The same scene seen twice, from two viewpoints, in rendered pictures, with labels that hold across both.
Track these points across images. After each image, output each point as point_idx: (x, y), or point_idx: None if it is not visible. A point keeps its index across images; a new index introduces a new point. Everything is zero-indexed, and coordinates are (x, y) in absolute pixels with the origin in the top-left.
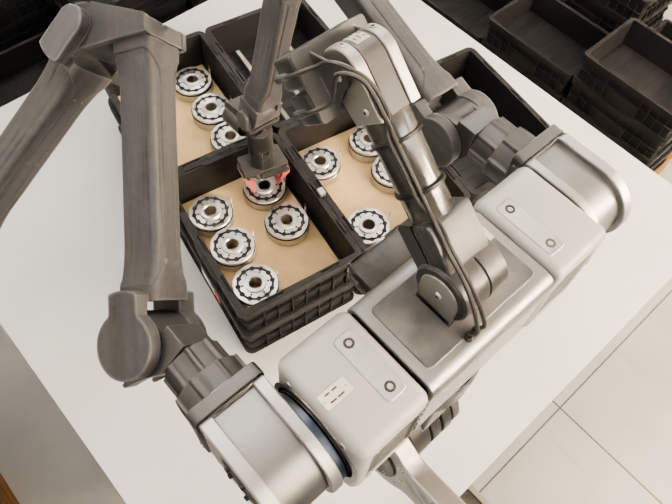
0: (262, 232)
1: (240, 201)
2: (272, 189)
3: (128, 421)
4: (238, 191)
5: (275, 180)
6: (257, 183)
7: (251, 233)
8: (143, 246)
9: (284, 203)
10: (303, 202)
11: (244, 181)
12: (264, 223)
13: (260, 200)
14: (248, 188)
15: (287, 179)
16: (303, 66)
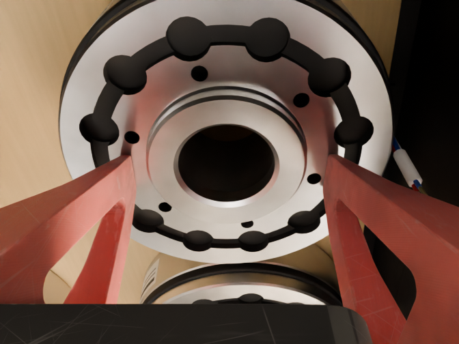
0: (130, 278)
1: (51, 99)
2: (263, 216)
3: None
4: (48, 17)
5: (327, 150)
6: (178, 141)
7: (78, 268)
8: None
9: (282, 291)
10: (384, 244)
11: (78, 58)
12: (152, 251)
13: (156, 238)
14: (102, 121)
15: (419, 90)
16: None
